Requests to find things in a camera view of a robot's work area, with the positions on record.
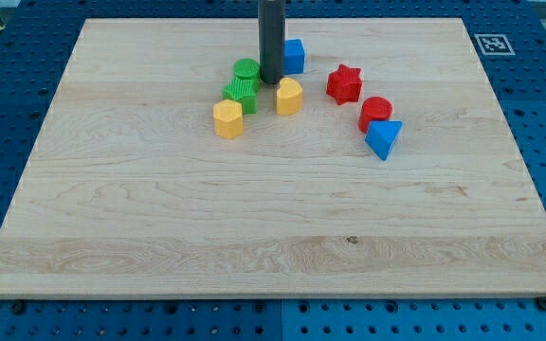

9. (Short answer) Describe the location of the green star block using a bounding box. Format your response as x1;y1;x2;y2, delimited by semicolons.
222;78;260;115

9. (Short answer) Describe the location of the red cylinder block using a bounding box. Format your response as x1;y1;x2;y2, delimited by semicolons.
358;97;393;134

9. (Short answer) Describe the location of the white fiducial marker tag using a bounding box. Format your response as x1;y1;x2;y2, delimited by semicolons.
475;33;515;56

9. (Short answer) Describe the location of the blue cube block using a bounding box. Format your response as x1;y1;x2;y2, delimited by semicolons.
283;39;305;75

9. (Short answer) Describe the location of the yellow heart block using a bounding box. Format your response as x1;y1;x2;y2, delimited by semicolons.
276;77;303;116

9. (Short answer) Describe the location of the green cylinder block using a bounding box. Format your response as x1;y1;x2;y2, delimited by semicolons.
233;59;261;92

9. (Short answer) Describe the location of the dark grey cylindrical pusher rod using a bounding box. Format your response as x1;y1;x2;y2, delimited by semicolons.
258;0;285;84

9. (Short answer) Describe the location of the yellow hexagon block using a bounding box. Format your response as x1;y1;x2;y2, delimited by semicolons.
212;99;244;139

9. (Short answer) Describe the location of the red star block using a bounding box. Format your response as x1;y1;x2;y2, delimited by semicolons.
326;63;363;105

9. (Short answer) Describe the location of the blue triangle block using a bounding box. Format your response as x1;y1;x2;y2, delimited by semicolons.
365;120;403;161

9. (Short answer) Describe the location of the light wooden board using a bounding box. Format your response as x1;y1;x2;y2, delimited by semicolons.
0;18;546;300

